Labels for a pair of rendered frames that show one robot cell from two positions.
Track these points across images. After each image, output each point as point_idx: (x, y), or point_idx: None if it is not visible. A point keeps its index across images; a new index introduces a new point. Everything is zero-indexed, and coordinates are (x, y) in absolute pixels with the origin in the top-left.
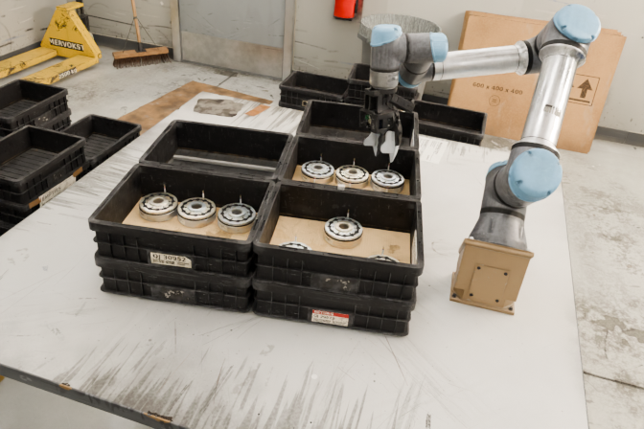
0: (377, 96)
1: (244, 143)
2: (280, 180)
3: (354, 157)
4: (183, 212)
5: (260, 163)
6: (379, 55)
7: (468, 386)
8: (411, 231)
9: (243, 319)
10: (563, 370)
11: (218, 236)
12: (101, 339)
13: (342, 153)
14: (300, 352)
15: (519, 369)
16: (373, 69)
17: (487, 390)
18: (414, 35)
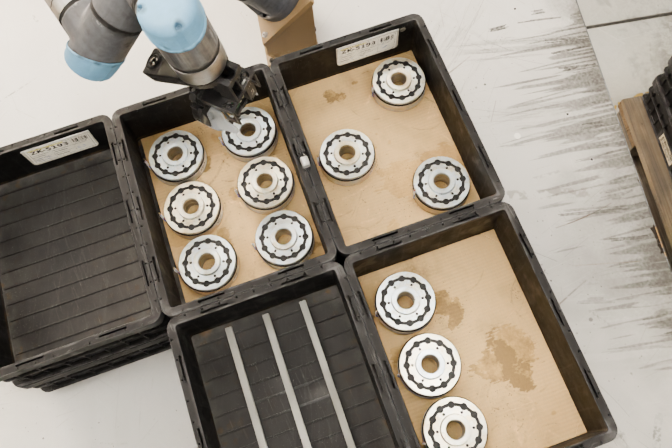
0: (224, 72)
1: (205, 416)
2: (336, 252)
3: (152, 217)
4: (451, 375)
5: (217, 379)
6: (210, 30)
7: (435, 10)
8: (292, 83)
9: None
10: None
11: (448, 307)
12: (628, 372)
13: (156, 235)
14: (497, 162)
15: None
16: (214, 57)
17: None
18: None
